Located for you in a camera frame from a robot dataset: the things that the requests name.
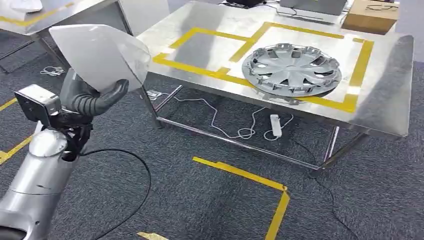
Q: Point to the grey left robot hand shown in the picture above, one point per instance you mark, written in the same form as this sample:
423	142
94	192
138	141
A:
82	102

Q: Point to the pale plastic-wrapped panel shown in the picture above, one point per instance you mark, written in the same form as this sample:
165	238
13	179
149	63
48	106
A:
99	56

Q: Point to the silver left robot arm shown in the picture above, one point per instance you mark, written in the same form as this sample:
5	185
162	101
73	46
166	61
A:
36	182

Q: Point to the white power adapter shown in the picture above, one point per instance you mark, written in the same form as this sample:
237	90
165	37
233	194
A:
153	94

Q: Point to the yellow floor tape strip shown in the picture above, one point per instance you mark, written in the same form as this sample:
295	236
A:
15	149
7	104

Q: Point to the small steel table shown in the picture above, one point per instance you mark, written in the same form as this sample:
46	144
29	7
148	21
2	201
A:
86	13

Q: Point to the yellow tape on small table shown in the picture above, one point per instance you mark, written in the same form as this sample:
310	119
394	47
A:
33	18

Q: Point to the white object on small table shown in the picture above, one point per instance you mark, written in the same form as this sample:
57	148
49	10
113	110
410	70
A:
26	5

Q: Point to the yellow table tape outline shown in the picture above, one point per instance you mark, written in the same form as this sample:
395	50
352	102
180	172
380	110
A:
198	70

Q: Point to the short yellow floor tape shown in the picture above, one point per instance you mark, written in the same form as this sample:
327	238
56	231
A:
152	236

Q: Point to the white power strip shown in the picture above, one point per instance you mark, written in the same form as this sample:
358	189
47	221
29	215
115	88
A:
275	126

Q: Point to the silver wheel hubcap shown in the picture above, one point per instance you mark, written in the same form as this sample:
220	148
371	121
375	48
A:
291	71

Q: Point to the yellow angled floor tape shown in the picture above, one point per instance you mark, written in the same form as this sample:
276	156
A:
278	205

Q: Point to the grey laptop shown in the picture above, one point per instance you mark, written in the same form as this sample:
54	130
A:
313	8

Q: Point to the large steel table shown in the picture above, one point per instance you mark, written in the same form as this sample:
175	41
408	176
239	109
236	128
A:
381	82

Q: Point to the brown cardboard box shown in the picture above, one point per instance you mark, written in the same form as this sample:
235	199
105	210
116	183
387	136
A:
369	16

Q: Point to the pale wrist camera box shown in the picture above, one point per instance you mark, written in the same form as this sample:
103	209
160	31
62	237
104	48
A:
36	102

